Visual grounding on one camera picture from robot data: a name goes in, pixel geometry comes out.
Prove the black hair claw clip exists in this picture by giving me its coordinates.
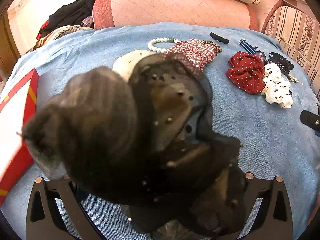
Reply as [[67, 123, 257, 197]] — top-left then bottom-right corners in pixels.
[[268, 53, 299, 83]]

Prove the striped floral side pillow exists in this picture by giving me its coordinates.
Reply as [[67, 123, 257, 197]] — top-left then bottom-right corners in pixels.
[[265, 6, 319, 89]]

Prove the white cherry print scrunchie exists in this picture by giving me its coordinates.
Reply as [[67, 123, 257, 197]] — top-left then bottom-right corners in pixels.
[[261, 63, 293, 108]]

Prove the red white plaid scrunchie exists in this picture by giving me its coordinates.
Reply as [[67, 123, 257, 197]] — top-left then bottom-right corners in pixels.
[[160, 38, 222, 77]]

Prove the patterned beige scarf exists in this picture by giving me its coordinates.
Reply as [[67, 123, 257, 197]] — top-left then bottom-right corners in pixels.
[[32, 25, 92, 51]]

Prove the black fuzzy hair tie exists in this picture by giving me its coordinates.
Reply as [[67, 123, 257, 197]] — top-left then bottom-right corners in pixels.
[[209, 32, 230, 45]]

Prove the cream sheer dotted scrunchie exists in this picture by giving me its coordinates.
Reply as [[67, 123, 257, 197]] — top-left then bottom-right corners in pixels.
[[112, 50, 153, 81]]

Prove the pink quilted bolster cushion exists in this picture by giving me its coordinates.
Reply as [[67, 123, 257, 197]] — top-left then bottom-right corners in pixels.
[[93, 0, 258, 30]]

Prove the pink quilted side cushion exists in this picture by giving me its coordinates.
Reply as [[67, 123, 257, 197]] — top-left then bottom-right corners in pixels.
[[248, 0, 313, 32]]

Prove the black sheer beaded scrunchie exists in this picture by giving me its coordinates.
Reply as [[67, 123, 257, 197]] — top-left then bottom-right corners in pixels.
[[22, 53, 246, 239]]

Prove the red bordered white tray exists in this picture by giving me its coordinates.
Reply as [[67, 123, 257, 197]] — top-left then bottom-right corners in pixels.
[[0, 69, 39, 203]]

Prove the white pearl bead bracelet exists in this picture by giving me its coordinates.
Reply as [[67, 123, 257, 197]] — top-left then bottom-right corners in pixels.
[[146, 37, 180, 54]]

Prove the dark red polka-dot scrunchie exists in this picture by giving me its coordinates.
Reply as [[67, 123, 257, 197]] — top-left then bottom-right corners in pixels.
[[226, 51, 266, 95]]

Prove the black and red clothes pile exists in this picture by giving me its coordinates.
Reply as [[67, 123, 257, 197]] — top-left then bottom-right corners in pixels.
[[36, 0, 95, 40]]

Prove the leopard print hair tie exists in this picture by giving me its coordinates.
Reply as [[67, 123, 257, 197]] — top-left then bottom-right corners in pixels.
[[199, 39, 222, 53]]

